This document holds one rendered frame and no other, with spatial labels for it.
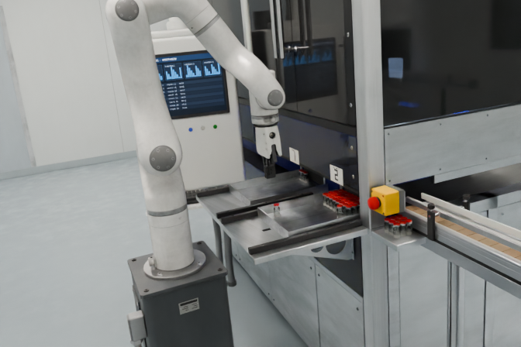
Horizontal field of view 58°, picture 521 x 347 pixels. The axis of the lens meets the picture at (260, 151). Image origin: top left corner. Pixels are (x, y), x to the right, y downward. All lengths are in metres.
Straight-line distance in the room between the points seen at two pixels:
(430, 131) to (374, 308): 0.63
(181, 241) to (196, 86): 1.03
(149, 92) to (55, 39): 5.48
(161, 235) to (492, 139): 1.17
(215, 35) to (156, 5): 0.17
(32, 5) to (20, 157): 1.95
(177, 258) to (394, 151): 0.75
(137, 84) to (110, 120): 5.53
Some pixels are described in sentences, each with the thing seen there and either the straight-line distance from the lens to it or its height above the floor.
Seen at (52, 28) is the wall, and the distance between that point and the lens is 6.77.
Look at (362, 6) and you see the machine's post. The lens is 1.45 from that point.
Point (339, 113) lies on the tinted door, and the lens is 1.61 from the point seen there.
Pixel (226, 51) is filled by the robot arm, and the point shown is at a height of 1.49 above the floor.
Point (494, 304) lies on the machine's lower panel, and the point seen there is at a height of 0.43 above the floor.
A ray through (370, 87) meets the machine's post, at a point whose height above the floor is 1.34.
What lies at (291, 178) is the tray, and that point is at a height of 0.88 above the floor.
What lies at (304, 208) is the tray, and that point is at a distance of 1.77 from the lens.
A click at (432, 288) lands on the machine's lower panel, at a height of 0.59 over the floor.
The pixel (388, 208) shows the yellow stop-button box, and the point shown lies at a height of 0.98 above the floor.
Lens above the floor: 1.52
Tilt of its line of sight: 14 degrees down
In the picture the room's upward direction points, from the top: 5 degrees counter-clockwise
